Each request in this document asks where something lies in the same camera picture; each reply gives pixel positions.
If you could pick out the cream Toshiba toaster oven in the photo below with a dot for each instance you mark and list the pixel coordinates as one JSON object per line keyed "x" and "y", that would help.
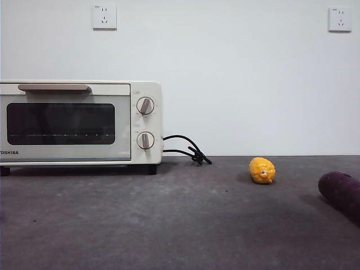
{"x": 146, "y": 123}

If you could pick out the glass oven door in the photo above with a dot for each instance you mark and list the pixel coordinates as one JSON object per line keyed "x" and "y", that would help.
{"x": 123, "y": 126}

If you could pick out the purple sweet potato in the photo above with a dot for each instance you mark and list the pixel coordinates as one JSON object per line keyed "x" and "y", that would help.
{"x": 341, "y": 191}

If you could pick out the black oven foot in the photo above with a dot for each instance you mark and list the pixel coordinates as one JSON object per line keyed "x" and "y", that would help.
{"x": 5, "y": 171}
{"x": 151, "y": 169}

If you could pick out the cream oven knob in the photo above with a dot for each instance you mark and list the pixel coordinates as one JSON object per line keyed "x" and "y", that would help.
{"x": 145, "y": 140}
{"x": 145, "y": 106}

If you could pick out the white wall socket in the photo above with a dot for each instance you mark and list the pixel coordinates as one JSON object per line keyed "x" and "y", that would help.
{"x": 105, "y": 17}
{"x": 339, "y": 19}

